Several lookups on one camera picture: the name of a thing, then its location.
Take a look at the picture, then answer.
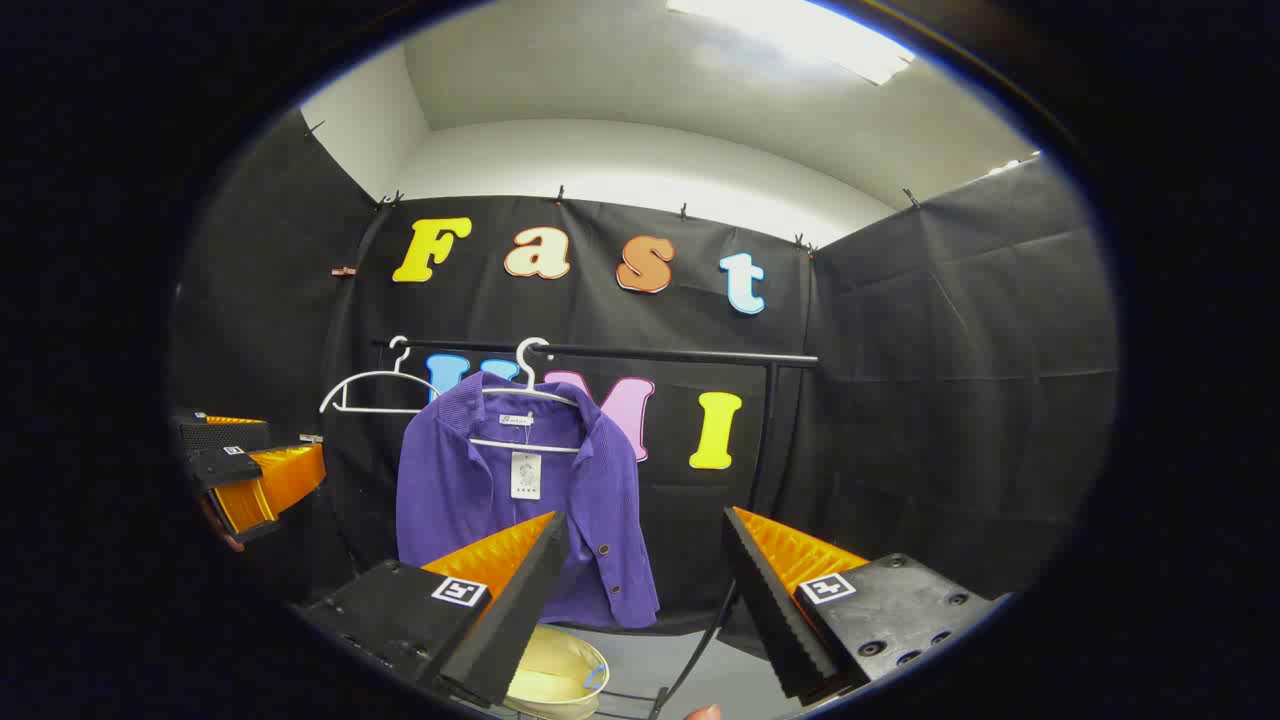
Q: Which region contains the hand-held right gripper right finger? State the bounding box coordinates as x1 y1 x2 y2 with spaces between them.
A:
720 505 1004 706

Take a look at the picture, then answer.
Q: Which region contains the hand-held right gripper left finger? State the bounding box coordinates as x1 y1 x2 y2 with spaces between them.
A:
298 510 571 709

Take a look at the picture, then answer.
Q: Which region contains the cream laundry hamper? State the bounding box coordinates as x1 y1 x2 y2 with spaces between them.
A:
500 625 611 719

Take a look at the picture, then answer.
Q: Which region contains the purple corduroy shirt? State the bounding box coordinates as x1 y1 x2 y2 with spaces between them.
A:
395 372 661 629

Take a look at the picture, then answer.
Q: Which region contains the white plastic hanger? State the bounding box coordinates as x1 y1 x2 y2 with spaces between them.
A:
468 337 583 456
319 335 443 415

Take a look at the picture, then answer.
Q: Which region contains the black clothes rack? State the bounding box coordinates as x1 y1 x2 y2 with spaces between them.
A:
373 338 821 719

